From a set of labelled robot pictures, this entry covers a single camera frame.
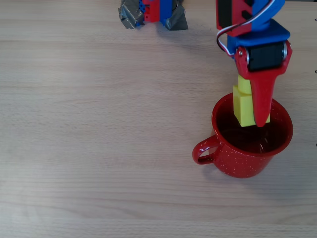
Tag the yellow toy brick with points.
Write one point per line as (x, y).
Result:
(242, 109)

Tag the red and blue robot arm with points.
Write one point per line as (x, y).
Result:
(225, 15)

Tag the red speckled enamel mug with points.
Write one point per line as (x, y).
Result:
(237, 163)

